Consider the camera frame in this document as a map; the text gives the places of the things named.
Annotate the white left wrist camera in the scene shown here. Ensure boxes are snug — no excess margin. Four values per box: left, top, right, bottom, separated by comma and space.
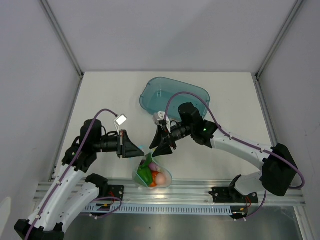
113, 114, 128, 133

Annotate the green bell pepper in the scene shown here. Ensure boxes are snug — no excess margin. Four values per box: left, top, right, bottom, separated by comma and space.
137, 167, 153, 185

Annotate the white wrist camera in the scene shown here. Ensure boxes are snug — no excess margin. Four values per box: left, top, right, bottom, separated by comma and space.
152, 111, 171, 132
113, 114, 128, 133

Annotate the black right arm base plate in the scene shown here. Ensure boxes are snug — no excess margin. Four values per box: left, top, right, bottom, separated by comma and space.
208, 186, 259, 204

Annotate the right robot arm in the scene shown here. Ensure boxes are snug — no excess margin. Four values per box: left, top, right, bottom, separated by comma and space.
150, 102, 298, 202

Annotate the white slotted cable duct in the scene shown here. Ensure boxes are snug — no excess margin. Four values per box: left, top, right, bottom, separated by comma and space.
79, 204, 232, 215

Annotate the clear zip top bag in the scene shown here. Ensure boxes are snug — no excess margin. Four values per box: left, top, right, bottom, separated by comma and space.
130, 146, 173, 189

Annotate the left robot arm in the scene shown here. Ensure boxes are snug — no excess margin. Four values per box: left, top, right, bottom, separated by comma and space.
14, 119, 144, 240

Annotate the orange tomato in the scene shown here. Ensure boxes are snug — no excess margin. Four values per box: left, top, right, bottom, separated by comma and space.
149, 171, 159, 188

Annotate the aluminium frame post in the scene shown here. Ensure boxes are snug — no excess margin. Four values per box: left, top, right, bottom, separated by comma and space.
255, 0, 306, 80
38, 0, 84, 79

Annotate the brown egg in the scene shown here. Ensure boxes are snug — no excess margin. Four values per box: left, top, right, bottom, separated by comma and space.
155, 172, 167, 186

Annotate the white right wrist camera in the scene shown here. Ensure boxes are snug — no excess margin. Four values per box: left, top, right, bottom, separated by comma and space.
152, 111, 171, 132

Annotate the left aluminium frame post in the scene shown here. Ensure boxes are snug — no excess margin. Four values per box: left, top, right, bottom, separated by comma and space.
38, 0, 84, 79

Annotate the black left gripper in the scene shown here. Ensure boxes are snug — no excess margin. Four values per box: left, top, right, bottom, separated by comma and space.
93, 129, 145, 158

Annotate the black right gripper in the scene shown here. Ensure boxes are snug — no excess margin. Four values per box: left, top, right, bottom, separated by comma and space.
150, 122, 194, 158

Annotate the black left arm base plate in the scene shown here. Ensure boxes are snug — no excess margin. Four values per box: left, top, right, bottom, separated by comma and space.
106, 185, 125, 201

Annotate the right aluminium frame post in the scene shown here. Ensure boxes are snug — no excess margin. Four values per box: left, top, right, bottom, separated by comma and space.
255, 0, 306, 80

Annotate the aluminium mounting rail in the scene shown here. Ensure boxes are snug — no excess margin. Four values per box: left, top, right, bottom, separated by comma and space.
33, 178, 307, 207

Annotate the purple eggplant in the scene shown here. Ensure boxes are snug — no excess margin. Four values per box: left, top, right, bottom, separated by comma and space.
148, 162, 161, 172

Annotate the teal translucent plastic tray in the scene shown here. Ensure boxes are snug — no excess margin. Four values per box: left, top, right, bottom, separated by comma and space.
139, 77, 211, 122

